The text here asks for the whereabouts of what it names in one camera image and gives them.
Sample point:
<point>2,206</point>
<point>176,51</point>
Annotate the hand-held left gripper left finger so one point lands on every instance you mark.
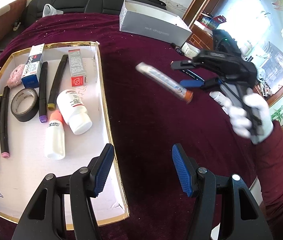
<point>104,170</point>

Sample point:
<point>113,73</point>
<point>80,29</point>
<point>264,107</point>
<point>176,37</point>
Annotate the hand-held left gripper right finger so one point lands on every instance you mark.
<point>181,171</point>

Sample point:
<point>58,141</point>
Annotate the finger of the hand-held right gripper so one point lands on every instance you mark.
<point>181,64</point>
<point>191,83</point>

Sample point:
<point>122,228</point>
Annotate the silver tube orange cap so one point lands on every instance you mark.
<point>161,80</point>

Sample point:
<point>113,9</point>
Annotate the white tray box gold rim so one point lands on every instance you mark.
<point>26,180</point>

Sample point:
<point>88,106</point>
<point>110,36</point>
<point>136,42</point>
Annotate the blue white medicine box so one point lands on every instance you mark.
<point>32,67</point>

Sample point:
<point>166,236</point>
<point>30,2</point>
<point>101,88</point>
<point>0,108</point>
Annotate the person's right forearm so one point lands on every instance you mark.
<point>279,175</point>

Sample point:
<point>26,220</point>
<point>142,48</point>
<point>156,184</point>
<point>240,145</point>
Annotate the person's right hand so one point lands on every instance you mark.
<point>261,115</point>

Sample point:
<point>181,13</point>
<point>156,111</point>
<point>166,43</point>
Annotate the black pen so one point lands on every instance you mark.
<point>192,73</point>

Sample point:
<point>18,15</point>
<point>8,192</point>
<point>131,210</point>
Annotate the small dark bottle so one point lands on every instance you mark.
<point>177,48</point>

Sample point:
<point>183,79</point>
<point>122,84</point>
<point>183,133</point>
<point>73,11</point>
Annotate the small white green box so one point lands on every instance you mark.
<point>190,50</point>

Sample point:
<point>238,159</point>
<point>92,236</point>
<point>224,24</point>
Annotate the white tube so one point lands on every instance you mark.
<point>220,98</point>

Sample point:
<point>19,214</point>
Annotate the grey shoe box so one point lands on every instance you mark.
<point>151,22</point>

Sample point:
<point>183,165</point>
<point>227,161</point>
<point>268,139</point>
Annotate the burgundy blanket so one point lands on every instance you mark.
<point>156,125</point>

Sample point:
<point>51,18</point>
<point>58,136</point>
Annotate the white glue bottle orange cap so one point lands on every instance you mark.
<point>54,137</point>

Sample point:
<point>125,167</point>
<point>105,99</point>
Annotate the wooden glass cabinet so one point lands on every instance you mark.
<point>269,10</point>

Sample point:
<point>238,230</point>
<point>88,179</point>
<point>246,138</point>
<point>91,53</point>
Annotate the white pill bottle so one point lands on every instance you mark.
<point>72,110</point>

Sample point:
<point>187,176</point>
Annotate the black bag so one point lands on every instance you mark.
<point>156,1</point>

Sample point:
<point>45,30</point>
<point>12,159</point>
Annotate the black marker purple cap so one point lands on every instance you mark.
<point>43,92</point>

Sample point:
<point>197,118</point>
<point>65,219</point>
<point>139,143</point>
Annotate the black tape roll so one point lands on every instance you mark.
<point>19,112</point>

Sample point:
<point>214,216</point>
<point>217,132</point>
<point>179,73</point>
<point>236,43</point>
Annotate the silver box red label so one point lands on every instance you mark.
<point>77,67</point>

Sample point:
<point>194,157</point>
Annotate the black marker pink cap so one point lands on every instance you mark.
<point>4,125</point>

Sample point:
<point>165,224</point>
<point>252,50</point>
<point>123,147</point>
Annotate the black leather sofa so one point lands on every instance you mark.
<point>81,3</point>

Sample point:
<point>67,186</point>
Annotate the pink fuzzy ball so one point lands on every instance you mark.
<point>16,76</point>

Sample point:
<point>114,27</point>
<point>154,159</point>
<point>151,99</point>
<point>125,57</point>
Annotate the white plastic bag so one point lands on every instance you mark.
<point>51,10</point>

